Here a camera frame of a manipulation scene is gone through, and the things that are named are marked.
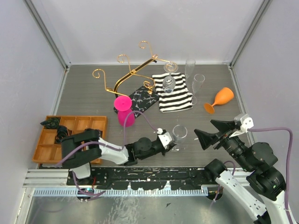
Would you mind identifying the pink plastic wine glass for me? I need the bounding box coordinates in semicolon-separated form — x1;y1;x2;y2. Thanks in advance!
114;96;135;127

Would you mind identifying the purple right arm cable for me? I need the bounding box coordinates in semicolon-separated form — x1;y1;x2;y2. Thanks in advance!
210;126;295;224

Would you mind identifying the white slotted cable duct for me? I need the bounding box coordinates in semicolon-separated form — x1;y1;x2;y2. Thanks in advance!
33;187;208;197

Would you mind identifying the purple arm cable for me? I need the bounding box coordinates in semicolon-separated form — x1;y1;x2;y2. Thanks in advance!
210;126;295;224
55;110;162;203

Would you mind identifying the green patterned rolled tie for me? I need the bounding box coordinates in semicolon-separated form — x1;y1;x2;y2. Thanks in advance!
40;117;60;129

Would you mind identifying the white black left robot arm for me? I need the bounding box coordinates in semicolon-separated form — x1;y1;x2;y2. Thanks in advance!
56;128;176;185

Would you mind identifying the orange wooden compartment tray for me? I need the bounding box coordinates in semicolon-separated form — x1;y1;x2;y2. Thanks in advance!
32;115;108;164

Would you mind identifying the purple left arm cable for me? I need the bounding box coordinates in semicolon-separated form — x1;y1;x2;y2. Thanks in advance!
55;110;162;203

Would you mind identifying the orange floral rolled tie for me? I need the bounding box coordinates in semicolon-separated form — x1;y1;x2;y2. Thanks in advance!
55;126;71;144

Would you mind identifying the clear stemmed wine glass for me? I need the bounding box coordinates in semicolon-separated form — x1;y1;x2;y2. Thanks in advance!
171;125;188;152

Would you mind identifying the gold wine glass rack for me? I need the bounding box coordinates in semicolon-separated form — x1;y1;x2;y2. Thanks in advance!
92;40;177;115

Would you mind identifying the orange plastic wine glass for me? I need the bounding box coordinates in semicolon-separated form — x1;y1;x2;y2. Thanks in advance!
204;87;234;114

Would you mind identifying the tall clear champagne flute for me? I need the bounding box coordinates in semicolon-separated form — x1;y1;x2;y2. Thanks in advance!
185;59;196;80

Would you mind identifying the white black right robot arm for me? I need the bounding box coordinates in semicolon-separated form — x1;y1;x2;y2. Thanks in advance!
194;114;296;224

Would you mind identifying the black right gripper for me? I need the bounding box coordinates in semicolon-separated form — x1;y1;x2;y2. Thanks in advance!
193;118;253;170

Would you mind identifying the black white striped cloth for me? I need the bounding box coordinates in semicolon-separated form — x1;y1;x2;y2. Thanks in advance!
152;73;192;113

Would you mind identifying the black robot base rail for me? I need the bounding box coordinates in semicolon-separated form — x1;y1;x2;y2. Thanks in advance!
77;167;216;190

